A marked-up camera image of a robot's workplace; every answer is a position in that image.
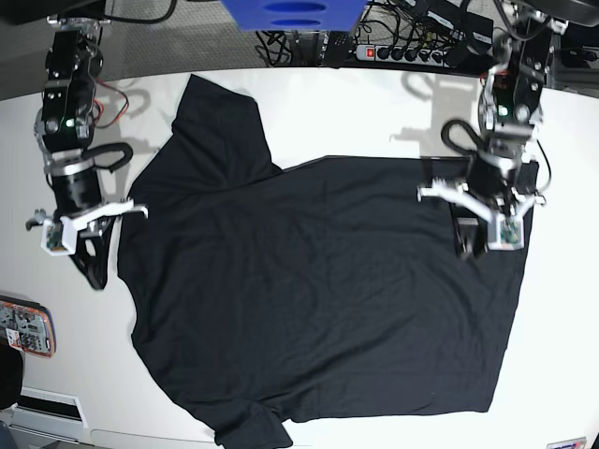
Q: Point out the blue plastic box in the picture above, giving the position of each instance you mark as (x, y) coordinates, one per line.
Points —
(289, 15)

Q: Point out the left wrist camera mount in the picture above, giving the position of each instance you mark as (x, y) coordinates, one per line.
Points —
(504, 218)

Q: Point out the sticker label card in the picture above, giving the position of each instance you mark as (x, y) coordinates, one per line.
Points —
(577, 443)

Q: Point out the black chair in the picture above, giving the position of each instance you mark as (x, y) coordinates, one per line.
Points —
(11, 376)

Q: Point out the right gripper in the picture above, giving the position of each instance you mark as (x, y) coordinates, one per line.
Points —
(76, 189)

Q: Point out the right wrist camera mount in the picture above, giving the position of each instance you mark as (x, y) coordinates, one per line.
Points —
(59, 236)

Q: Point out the black power adapter box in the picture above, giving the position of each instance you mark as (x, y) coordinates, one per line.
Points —
(480, 27)

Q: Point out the white power strip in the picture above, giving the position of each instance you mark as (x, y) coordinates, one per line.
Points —
(399, 55)

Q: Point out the black remote control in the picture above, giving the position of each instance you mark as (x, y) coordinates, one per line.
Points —
(337, 48)

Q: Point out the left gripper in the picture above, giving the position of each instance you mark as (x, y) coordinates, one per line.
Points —
(491, 181)

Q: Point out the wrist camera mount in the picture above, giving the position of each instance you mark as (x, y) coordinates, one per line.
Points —
(504, 218)
(59, 236)

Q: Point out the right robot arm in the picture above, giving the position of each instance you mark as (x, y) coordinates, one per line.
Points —
(65, 124)

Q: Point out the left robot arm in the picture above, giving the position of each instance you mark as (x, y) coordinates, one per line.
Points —
(509, 105)

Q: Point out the black T-shirt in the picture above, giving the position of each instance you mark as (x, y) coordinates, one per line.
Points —
(323, 291)

